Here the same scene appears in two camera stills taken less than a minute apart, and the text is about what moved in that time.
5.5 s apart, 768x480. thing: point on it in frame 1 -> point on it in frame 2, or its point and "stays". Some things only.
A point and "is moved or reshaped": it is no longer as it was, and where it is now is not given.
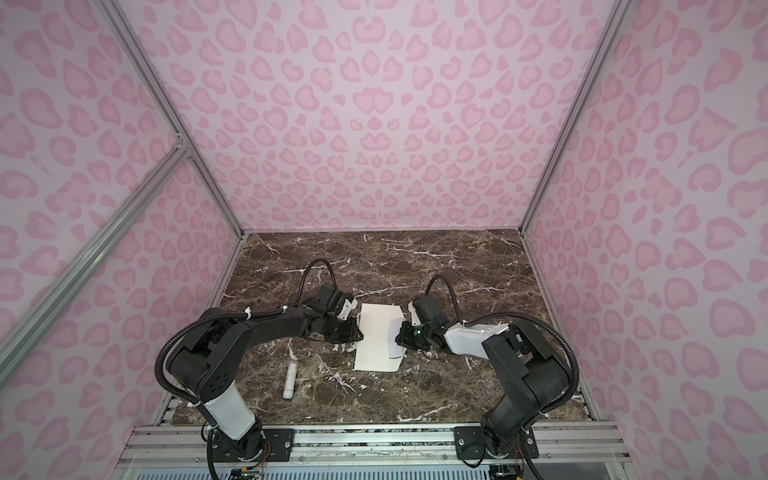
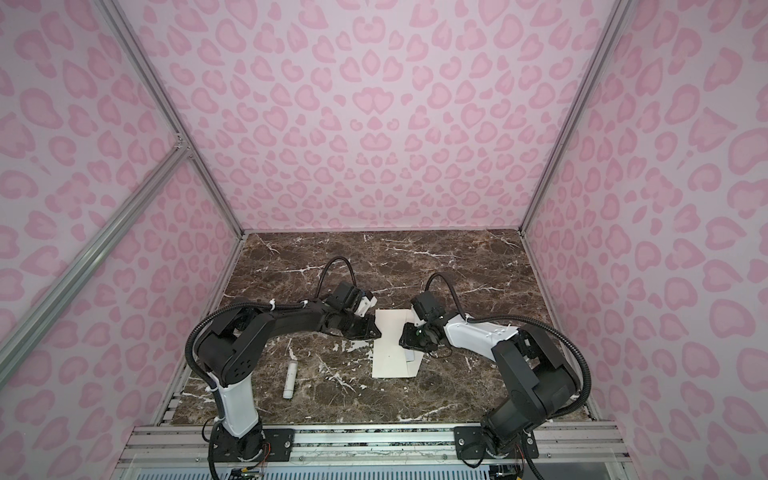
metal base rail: (579, 451) stays
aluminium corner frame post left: (183, 137) stays
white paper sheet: (378, 350) is moved or reshaped
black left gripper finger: (355, 334) -> (371, 331)
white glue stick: (290, 379) stays
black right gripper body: (420, 335) stays
